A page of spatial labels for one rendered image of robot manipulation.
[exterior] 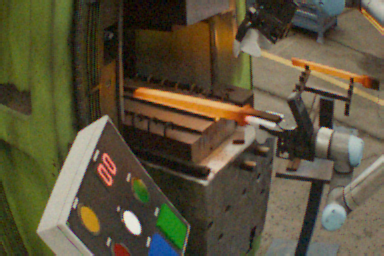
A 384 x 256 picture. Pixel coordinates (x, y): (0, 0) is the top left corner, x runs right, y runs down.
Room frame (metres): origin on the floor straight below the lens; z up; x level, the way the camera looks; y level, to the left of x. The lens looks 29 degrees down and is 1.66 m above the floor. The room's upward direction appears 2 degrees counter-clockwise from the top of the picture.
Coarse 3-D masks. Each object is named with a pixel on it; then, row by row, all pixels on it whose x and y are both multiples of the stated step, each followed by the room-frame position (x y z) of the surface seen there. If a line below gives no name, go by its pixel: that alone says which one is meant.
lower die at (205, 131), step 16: (128, 80) 1.50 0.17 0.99; (128, 96) 1.38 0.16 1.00; (192, 96) 1.37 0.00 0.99; (128, 112) 1.31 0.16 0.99; (144, 112) 1.30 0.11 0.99; (160, 112) 1.29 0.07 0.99; (176, 112) 1.29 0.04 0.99; (192, 112) 1.27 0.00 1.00; (128, 128) 1.25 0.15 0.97; (144, 128) 1.24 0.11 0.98; (160, 128) 1.23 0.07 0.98; (176, 128) 1.23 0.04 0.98; (192, 128) 1.21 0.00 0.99; (208, 128) 1.22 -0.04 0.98; (224, 128) 1.28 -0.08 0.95; (144, 144) 1.23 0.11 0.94; (160, 144) 1.20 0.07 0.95; (176, 144) 1.18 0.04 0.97; (192, 144) 1.16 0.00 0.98; (208, 144) 1.22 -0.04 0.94; (192, 160) 1.16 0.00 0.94
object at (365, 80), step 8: (296, 64) 1.75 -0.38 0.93; (312, 64) 1.73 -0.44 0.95; (320, 64) 1.74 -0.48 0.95; (320, 72) 1.71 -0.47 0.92; (328, 72) 1.70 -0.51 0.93; (336, 72) 1.68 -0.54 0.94; (344, 72) 1.68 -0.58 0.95; (360, 80) 1.64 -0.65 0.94; (368, 80) 1.63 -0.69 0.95; (376, 80) 1.61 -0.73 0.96; (376, 88) 1.61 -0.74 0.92
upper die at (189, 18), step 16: (128, 0) 1.25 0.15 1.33; (144, 0) 1.22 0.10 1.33; (160, 0) 1.20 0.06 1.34; (176, 0) 1.17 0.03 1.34; (192, 0) 1.18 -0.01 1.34; (208, 0) 1.24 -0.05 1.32; (224, 0) 1.30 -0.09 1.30; (128, 16) 1.25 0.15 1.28; (144, 16) 1.22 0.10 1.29; (160, 16) 1.20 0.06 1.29; (176, 16) 1.17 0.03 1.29; (192, 16) 1.18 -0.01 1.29; (208, 16) 1.23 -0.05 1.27
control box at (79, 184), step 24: (96, 144) 0.80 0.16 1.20; (120, 144) 0.86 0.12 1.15; (72, 168) 0.74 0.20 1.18; (96, 168) 0.74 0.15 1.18; (120, 168) 0.81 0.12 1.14; (72, 192) 0.64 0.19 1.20; (96, 192) 0.70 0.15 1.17; (120, 192) 0.76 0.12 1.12; (48, 216) 0.60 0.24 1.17; (72, 216) 0.59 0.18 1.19; (96, 216) 0.64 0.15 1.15; (120, 216) 0.70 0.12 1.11; (144, 216) 0.77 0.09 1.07; (48, 240) 0.56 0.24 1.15; (72, 240) 0.55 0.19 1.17; (96, 240) 0.59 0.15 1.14; (120, 240) 0.65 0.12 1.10; (144, 240) 0.70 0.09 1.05; (168, 240) 0.77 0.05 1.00
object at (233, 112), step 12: (144, 96) 1.36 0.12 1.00; (156, 96) 1.34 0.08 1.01; (168, 96) 1.33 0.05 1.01; (180, 96) 1.33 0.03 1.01; (192, 108) 1.29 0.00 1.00; (204, 108) 1.27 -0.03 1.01; (216, 108) 1.25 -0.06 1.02; (228, 108) 1.24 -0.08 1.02; (240, 108) 1.24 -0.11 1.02; (252, 108) 1.23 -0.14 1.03; (240, 120) 1.20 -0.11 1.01; (276, 120) 1.16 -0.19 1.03
